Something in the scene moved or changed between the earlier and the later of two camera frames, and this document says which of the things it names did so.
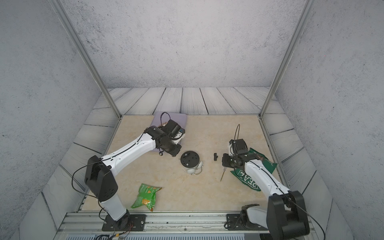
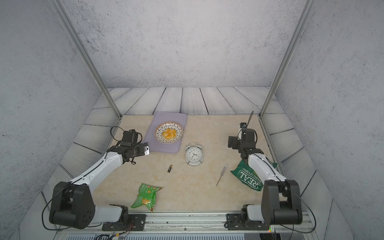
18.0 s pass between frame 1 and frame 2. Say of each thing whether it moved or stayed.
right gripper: moved
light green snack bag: stayed
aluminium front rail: stayed
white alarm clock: moved
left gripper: moved
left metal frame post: stayed
